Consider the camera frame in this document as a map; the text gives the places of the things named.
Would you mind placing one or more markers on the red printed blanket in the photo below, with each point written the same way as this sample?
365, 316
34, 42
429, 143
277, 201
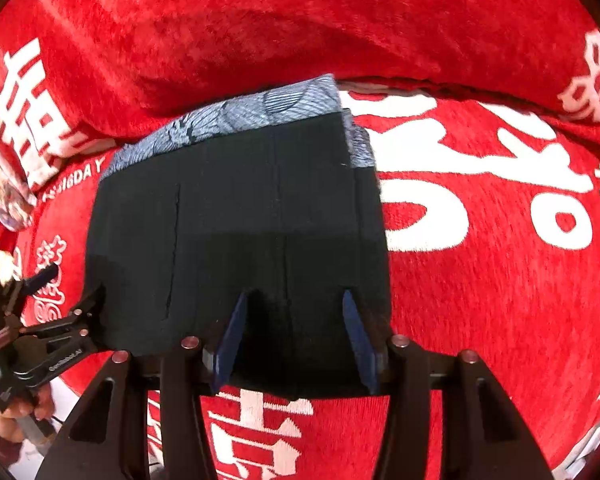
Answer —
480, 285

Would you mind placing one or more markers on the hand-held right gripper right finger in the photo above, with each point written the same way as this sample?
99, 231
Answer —
360, 340

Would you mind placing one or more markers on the black pants with grey waistband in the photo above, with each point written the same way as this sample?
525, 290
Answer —
260, 240

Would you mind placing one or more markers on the printed plastic packet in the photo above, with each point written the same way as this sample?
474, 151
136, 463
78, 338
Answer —
5, 185

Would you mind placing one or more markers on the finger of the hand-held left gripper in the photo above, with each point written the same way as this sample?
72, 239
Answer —
72, 322
42, 280

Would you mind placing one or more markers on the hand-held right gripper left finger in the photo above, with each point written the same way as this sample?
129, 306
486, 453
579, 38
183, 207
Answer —
230, 345

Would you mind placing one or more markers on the person's left hand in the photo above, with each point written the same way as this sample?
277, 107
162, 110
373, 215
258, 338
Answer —
25, 412

